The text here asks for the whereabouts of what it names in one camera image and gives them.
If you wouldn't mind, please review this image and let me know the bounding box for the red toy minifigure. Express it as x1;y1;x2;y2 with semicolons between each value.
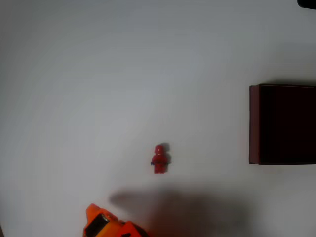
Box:
150;144;171;174

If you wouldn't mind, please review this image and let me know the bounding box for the dark maroon cardboard box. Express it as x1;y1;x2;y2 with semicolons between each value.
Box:
248;83;316;165

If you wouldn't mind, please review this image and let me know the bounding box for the black object at corner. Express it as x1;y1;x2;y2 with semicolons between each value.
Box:
297;0;316;10

